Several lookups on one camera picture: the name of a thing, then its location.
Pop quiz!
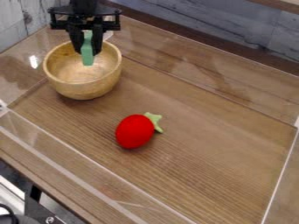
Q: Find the red plush strawberry toy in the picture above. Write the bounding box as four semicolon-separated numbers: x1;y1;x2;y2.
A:
114;112;164;149

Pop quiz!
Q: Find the black cable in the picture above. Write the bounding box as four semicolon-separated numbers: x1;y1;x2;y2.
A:
0;202;18;224

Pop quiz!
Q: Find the green rectangular block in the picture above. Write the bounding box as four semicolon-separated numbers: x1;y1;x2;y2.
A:
80;31;94;66

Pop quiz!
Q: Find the clear acrylic tray enclosure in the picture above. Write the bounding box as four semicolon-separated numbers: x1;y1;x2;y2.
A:
0;18;299;224

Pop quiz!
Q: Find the black device with logo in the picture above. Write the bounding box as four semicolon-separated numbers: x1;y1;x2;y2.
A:
24;197;66;224

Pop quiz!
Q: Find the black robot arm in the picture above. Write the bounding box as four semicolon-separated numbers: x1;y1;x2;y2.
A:
48;0;121;55

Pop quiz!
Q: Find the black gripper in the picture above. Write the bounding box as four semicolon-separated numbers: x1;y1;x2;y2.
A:
48;4;121;55

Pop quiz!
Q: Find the black table leg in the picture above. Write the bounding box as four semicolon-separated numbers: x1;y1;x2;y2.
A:
29;185;42;202

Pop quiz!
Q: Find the brown wooden bowl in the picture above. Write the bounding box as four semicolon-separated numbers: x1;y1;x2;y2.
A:
42;41;122;100

